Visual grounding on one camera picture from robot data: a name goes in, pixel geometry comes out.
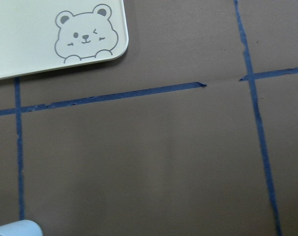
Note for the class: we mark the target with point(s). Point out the light blue plastic cup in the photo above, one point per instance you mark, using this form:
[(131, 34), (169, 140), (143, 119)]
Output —
[(21, 228)]

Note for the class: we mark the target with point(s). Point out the cream bear tray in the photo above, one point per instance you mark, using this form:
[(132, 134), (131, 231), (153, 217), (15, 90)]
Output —
[(44, 35)]

